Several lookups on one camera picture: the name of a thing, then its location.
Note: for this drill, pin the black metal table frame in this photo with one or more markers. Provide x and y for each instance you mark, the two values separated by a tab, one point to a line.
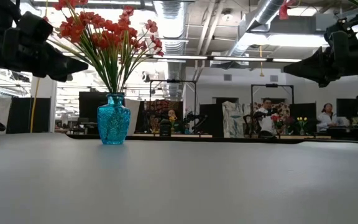
197	139

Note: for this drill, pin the blue glass vase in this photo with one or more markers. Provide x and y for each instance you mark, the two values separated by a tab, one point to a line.
113	121

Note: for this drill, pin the white and blue cloth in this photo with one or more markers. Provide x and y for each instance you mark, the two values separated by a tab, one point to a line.
233	119

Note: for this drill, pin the black computer monitor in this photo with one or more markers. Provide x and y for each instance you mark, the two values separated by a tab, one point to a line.
346	107

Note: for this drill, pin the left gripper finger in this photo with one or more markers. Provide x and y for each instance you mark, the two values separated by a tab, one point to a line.
67	65
62	78

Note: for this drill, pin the black cabinet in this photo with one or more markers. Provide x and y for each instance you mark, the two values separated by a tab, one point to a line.
211	119

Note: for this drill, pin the silver ventilation duct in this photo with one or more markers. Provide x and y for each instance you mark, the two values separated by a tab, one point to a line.
269	14
174	71

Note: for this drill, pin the yellow tulips bouquet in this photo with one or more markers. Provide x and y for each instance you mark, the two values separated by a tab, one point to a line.
301	119

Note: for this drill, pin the black metal stand frame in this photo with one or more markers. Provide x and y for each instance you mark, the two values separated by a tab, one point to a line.
172	81
272	85

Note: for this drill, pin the black partition panel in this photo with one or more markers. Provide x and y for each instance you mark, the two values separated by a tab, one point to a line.
20	115
87	105
303	110

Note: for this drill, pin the long light strip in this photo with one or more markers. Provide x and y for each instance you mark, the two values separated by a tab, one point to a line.
238	58

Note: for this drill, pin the patterned dark cloth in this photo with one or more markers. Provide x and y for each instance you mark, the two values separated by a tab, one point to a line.
158	105

